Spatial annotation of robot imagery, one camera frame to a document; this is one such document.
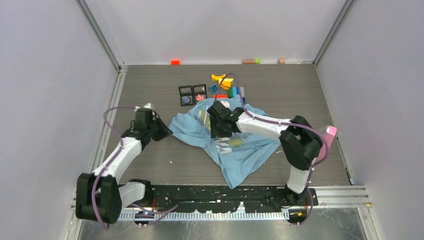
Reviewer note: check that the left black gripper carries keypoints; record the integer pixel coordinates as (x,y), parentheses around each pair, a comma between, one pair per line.
(164,132)

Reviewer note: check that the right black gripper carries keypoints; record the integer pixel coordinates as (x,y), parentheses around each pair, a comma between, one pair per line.
(214,132)

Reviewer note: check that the light blue printed t-shirt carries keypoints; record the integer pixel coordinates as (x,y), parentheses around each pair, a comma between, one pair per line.
(238,156)

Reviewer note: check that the blue round brooch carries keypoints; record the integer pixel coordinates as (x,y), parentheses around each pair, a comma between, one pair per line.
(186,100)

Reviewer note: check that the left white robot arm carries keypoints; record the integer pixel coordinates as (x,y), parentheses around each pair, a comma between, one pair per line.
(99,197)

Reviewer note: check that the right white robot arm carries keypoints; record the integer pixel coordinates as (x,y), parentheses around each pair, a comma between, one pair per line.
(301,144)

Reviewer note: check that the pink leaf brooch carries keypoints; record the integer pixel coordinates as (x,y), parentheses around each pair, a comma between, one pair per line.
(200,97)

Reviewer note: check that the right black brooch box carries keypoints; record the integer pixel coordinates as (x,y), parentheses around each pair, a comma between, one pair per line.
(199,89)

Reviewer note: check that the black brooch box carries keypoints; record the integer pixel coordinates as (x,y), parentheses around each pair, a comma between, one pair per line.
(186,90)
(199,89)

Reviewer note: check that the left black brooch box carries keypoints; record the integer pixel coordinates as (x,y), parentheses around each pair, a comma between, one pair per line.
(186,90)

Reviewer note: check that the red flat block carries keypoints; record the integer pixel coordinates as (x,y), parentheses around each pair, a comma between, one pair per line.
(219,96)

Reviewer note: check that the multicolour brick stack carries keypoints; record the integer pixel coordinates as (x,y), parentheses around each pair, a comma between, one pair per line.
(233,91)

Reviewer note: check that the blue figure-eight block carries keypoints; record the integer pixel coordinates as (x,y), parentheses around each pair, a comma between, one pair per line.
(214,89)

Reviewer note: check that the yellow arch block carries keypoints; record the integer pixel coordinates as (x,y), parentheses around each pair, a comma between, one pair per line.
(217,78)

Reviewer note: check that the tan arch wooden block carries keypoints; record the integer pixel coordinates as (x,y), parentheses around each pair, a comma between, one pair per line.
(249,61)

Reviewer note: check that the pink white object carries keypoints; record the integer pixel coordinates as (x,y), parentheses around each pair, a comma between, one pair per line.
(328,133)

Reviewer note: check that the red block by wall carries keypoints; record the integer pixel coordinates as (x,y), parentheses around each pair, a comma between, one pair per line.
(175,62)

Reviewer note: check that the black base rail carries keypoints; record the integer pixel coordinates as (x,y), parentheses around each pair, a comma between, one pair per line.
(220,199)

